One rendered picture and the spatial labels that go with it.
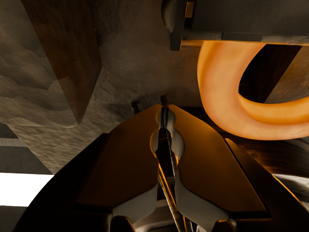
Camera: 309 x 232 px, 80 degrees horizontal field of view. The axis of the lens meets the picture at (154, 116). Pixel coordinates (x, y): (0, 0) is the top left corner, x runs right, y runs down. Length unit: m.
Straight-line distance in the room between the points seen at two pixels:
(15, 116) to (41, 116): 0.02
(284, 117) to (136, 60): 0.18
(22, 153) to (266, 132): 9.37
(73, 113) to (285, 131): 0.22
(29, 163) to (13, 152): 0.98
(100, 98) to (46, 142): 0.30
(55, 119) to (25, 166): 8.88
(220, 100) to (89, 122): 0.32
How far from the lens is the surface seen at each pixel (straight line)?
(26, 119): 0.19
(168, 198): 0.24
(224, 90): 0.18
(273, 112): 0.25
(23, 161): 9.22
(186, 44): 0.21
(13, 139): 6.41
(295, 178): 0.32
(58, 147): 0.57
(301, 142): 0.38
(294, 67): 0.29
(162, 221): 0.34
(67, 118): 0.17
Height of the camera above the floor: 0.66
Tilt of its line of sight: 49 degrees up
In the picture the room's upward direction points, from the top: 177 degrees counter-clockwise
